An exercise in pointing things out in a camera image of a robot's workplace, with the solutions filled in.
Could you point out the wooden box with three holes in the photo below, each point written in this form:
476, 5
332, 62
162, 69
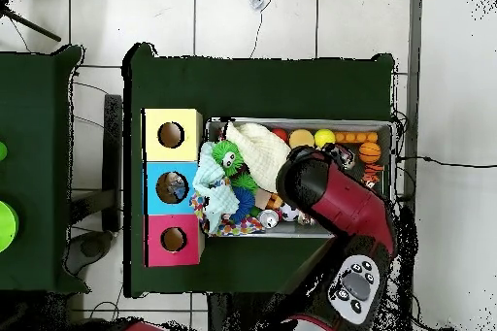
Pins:
153, 191

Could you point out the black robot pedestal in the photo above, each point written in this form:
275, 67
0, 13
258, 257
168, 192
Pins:
233, 315

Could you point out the small bright green round object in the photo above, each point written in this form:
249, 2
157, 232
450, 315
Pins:
2, 151

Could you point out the green spiky toy with eyes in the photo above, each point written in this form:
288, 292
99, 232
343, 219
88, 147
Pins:
229, 156

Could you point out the dark green side table cloth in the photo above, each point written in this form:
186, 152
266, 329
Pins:
35, 113

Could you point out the large bright green round object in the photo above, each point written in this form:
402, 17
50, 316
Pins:
7, 226

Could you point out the orange toy basketball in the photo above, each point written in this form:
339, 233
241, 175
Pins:
369, 152

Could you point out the black tripod leg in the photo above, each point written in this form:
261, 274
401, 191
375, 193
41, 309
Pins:
35, 28

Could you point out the yellow ball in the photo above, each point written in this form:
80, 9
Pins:
324, 138

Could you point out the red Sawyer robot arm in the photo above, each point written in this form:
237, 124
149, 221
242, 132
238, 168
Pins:
345, 203

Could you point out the clear plastic bottle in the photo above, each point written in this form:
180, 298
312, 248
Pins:
256, 1

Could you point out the shallow clear mesh bin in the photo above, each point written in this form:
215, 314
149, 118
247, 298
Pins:
299, 123

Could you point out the clear bottle with blue label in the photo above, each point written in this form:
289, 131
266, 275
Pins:
174, 186

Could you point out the large blue fuzzy spiky ball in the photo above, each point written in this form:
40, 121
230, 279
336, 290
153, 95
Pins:
244, 203

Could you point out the large polka dot cloth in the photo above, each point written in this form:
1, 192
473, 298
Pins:
240, 227

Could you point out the green spiky ball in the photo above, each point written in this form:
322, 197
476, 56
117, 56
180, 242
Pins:
245, 182

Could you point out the cream yellow cloth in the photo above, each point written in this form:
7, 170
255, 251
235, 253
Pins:
260, 152

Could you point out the black white soccer ball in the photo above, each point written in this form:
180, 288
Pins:
289, 213

